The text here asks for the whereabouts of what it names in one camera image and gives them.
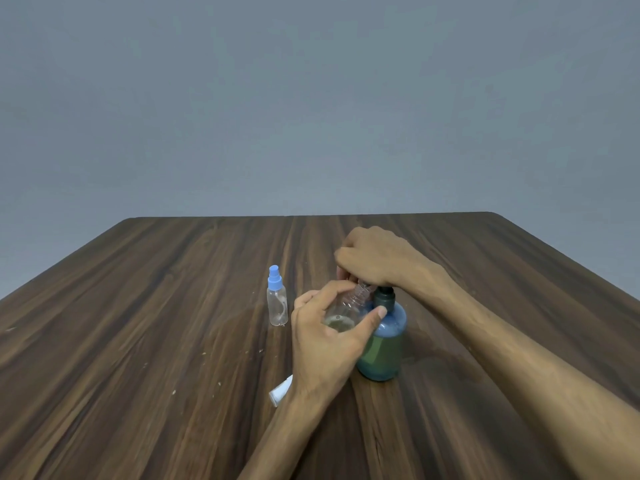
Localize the person's right hand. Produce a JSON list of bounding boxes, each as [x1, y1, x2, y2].
[[333, 226, 449, 298]]

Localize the person's left hand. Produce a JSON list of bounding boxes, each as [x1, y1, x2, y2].
[[289, 279, 389, 408]]

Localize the white spray cap with tube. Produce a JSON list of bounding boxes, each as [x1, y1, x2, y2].
[[268, 374, 294, 408]]

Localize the clear small bottle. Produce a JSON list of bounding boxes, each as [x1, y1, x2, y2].
[[323, 282, 375, 335]]

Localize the blue green pump bottle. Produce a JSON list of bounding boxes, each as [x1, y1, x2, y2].
[[355, 286, 407, 383]]

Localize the blue-capped small spray bottle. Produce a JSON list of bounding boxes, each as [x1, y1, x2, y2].
[[267, 265, 289, 327]]

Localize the person's right forearm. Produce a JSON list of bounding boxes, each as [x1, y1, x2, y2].
[[405, 272, 640, 480]]

